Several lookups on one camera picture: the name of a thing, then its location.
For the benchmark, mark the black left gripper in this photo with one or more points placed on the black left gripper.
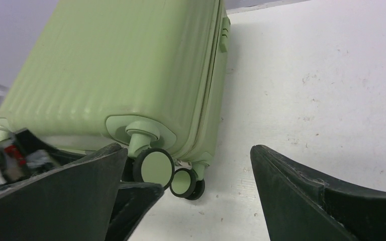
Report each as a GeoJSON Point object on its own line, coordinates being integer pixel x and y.
{"type": "Point", "coordinates": [24, 156]}

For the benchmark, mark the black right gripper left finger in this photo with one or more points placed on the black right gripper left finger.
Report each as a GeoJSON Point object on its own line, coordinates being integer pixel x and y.
{"type": "Point", "coordinates": [72, 202]}

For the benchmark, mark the front black suitcase wheel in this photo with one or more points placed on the front black suitcase wheel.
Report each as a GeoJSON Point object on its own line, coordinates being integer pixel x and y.
{"type": "Point", "coordinates": [185, 185]}

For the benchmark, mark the green suitcase with blue lining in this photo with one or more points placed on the green suitcase with blue lining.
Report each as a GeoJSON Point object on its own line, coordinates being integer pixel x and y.
{"type": "Point", "coordinates": [139, 73]}

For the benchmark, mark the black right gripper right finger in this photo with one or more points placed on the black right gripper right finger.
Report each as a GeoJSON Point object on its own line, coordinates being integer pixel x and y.
{"type": "Point", "coordinates": [302, 203]}

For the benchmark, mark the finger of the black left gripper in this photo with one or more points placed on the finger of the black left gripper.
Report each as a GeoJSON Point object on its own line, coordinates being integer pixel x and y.
{"type": "Point", "coordinates": [133, 201]}

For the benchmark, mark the far left suitcase wheel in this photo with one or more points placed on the far left suitcase wheel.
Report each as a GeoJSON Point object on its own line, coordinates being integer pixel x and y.
{"type": "Point", "coordinates": [153, 165]}

